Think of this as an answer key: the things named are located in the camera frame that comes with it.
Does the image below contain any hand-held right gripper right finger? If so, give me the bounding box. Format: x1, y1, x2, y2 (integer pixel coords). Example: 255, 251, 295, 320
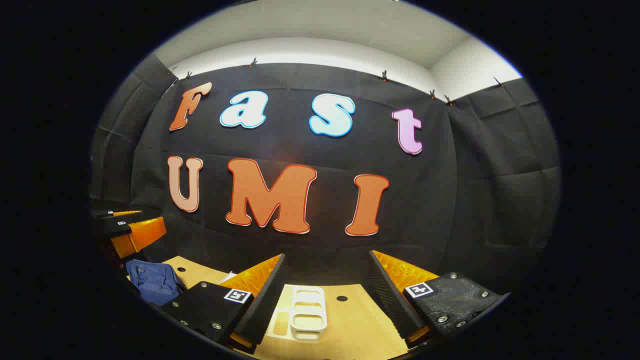
369, 250, 511, 351

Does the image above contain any white bookshelf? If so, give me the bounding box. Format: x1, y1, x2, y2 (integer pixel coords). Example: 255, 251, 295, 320
265, 285, 329, 342

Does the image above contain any row of small cloth clamps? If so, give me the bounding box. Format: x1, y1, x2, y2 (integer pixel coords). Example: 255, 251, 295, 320
169, 57, 505, 106

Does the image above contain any blue schoolbag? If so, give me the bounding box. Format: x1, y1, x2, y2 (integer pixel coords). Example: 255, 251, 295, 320
125, 259, 187, 307

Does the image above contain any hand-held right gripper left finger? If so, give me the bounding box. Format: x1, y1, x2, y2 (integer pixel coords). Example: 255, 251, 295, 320
167, 253, 287, 353

